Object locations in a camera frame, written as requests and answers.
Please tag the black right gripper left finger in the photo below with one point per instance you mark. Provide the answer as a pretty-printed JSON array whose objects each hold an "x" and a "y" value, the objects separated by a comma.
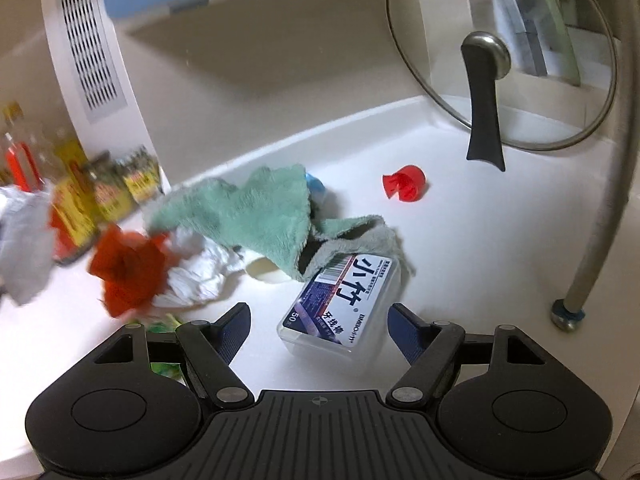
[{"x": 208, "y": 350}]

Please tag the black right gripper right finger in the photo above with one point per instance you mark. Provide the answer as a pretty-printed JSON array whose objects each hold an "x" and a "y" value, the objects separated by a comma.
[{"x": 429, "y": 348}]

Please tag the clear toothpick box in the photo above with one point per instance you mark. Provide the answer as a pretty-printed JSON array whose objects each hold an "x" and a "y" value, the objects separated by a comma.
[{"x": 339, "y": 317}]

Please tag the orange plastic bag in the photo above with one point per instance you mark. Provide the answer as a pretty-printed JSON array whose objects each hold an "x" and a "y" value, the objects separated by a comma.
[{"x": 133, "y": 269}]

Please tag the green microfibre cloth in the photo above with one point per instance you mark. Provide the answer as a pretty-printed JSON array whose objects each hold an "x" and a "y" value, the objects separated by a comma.
[{"x": 272, "y": 214}]

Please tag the white paper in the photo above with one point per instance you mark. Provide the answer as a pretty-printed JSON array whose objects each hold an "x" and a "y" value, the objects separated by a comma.
[{"x": 27, "y": 243}]

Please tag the green yellow wrapper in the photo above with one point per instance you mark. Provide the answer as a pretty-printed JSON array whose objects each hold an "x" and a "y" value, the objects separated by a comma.
[{"x": 162, "y": 344}]

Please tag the white paper cup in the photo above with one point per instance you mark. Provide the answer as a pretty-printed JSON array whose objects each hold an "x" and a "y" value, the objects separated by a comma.
[{"x": 263, "y": 270}]

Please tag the red plastic cap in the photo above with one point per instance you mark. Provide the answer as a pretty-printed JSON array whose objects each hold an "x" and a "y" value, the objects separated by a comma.
[{"x": 408, "y": 184}]

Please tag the pickle jar left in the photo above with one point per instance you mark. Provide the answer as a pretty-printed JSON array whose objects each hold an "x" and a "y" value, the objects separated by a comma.
[{"x": 109, "y": 190}]

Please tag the pickle jar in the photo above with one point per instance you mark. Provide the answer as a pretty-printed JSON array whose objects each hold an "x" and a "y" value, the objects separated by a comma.
[
  {"x": 140, "y": 172},
  {"x": 109, "y": 190}
]

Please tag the blue plastic glove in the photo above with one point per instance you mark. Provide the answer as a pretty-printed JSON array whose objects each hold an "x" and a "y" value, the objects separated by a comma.
[{"x": 317, "y": 191}]

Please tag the red label oil bottle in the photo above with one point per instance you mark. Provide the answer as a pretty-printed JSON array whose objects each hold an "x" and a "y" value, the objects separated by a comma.
[{"x": 75, "y": 216}]

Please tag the pickle jar right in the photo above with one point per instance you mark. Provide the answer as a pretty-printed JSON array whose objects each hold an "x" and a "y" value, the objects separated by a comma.
[{"x": 140, "y": 172}]

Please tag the dark sauce bottle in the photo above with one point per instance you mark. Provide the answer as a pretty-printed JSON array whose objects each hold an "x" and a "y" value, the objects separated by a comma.
[{"x": 22, "y": 141}]

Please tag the glass pot lid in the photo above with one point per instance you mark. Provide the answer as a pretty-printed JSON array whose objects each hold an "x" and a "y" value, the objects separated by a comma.
[{"x": 535, "y": 75}]

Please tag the wall vent grille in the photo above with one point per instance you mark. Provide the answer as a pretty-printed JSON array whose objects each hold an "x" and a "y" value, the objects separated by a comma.
[{"x": 93, "y": 67}]

